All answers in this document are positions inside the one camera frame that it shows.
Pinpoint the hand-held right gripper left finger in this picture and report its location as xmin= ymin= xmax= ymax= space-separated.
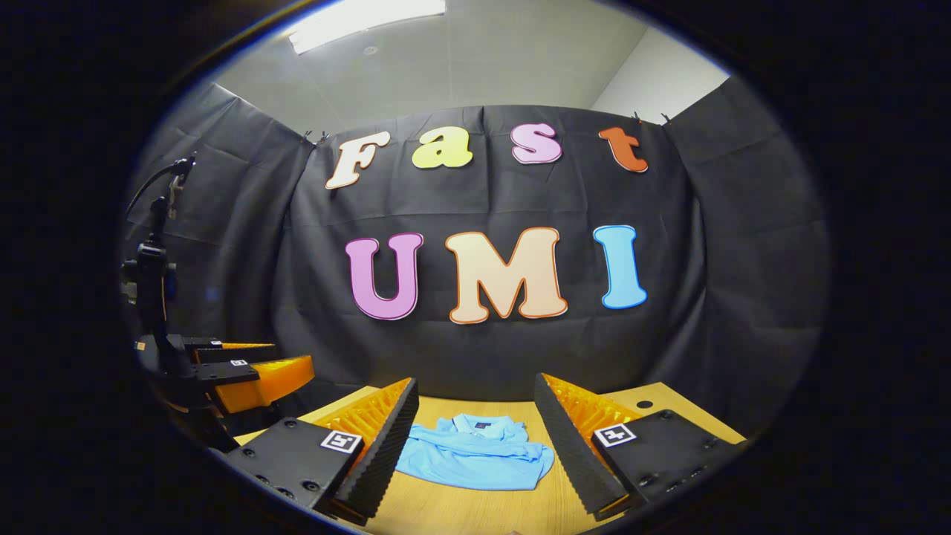
xmin=221 ymin=377 xmax=421 ymax=527

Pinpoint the ceiling light panel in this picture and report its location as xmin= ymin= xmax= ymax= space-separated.
xmin=286 ymin=0 xmax=447 ymax=55

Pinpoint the light blue T-shirt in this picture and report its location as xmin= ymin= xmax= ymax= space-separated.
xmin=395 ymin=414 xmax=556 ymax=491

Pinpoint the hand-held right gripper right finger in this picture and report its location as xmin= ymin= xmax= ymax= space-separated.
xmin=533 ymin=372 xmax=747 ymax=521

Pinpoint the black backdrop cloth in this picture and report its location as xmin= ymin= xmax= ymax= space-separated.
xmin=123 ymin=74 xmax=831 ymax=447

